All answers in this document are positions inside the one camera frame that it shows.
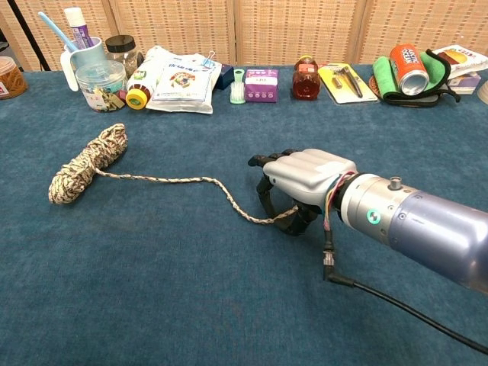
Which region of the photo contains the glass jar black lid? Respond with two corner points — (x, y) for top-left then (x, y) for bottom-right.
(105, 34), (145, 79)

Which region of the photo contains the white purple small box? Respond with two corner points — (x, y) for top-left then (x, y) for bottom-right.
(448, 71), (482, 95)

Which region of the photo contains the white purple toothpaste tube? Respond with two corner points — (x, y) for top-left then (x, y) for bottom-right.
(63, 6), (95, 50)

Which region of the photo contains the razor in yellow package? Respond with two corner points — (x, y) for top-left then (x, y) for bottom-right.
(317, 63), (379, 104)

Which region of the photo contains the white plastic pouch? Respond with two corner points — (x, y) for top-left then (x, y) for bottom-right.
(144, 45), (180, 69)

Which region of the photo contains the black edged cloth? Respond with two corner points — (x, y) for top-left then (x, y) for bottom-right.
(380, 48), (462, 108)

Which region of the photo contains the bamboo folding screen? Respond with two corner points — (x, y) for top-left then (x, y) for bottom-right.
(0, 0), (488, 72)

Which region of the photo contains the black tripod stand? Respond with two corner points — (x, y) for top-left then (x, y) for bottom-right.
(6, 0), (51, 72)

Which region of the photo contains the brown jar orange lid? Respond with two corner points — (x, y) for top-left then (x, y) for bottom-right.
(0, 56), (29, 100)

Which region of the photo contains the white snack packet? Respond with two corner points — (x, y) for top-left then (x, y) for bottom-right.
(432, 44), (488, 80)

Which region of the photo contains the white bottle yellow cap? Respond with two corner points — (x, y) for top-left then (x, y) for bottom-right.
(125, 60), (161, 111)

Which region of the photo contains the white sugar bag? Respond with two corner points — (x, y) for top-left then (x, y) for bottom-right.
(146, 53), (223, 114)

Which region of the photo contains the brown woven coaster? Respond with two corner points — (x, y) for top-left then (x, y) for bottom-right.
(368, 75), (382, 101)

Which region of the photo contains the green cloth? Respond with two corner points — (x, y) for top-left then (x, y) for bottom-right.
(372, 49), (451, 95)

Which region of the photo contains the beige braided rope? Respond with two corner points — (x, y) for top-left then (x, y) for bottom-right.
(48, 122), (300, 225)

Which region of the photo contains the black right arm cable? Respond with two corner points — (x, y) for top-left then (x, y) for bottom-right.
(322, 173), (488, 355)

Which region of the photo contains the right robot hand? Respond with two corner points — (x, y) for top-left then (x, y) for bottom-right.
(247, 147), (359, 236)

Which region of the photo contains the clear jar of small clips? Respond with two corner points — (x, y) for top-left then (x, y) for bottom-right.
(75, 59), (128, 114)

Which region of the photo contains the pale blue mug white handle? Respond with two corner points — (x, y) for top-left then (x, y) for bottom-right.
(59, 37), (108, 92)

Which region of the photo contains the light blue toothbrush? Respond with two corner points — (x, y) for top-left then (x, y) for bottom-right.
(37, 11), (79, 53)

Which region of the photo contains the dark blue box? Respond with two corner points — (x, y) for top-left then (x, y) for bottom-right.
(215, 63), (235, 92)

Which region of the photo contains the orange drink can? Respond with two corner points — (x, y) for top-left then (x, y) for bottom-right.
(389, 43), (429, 96)

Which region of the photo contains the blue table mat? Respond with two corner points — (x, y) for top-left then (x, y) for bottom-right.
(0, 64), (488, 366)

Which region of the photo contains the mint green brush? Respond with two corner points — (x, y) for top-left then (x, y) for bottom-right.
(230, 68), (247, 104)

